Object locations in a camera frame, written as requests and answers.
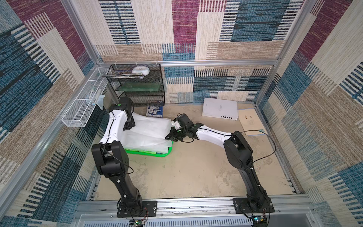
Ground white raincoat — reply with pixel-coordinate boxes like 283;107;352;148
121;113;173;154

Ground green perforated plastic basket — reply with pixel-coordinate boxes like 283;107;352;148
125;143;173;158

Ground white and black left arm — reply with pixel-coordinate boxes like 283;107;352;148
91;96;144;218

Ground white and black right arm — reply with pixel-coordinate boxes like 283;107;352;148
165;114;275;214

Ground magazines on shelf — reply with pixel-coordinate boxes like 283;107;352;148
103;70;144;79

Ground white round object on shelf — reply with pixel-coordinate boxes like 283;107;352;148
132;66;150;76

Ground white flat box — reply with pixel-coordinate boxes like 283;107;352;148
202;98;238;121

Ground beige paper booklet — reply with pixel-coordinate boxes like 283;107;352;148
238;108;267;136

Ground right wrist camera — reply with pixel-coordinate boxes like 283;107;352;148
172;120;182;130

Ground black wire mesh shelf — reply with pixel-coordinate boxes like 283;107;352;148
106;63;165;107

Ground white wire wall basket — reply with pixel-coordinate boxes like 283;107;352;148
62;67;108;127

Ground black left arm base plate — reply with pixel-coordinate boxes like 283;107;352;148
116;201;157;218

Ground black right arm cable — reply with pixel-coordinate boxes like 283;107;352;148
198;127;277;165

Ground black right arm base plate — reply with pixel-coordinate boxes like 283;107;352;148
232;197;275;214

